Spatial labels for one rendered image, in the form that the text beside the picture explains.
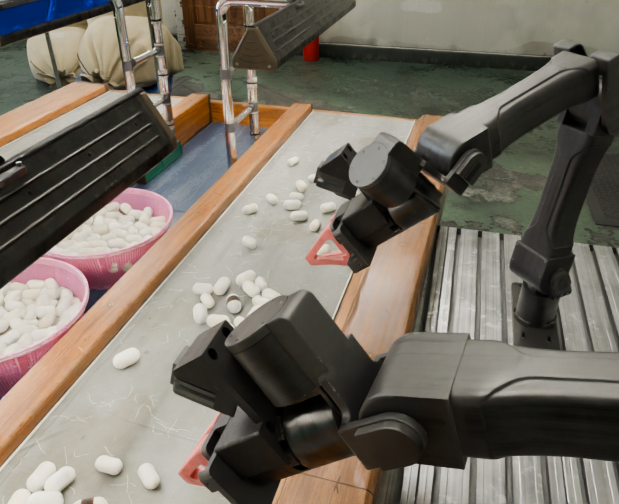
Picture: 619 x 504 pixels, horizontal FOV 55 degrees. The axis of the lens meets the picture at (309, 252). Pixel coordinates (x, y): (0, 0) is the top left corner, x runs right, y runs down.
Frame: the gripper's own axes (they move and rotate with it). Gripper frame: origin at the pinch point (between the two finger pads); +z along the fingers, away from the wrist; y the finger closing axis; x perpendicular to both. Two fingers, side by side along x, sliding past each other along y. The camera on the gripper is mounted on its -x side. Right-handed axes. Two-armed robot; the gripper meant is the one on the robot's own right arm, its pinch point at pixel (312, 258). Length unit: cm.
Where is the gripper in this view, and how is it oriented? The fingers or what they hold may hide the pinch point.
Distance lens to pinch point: 83.6
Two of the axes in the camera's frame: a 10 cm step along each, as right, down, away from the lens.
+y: -2.8, 5.1, -8.1
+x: 6.2, 7.5, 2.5
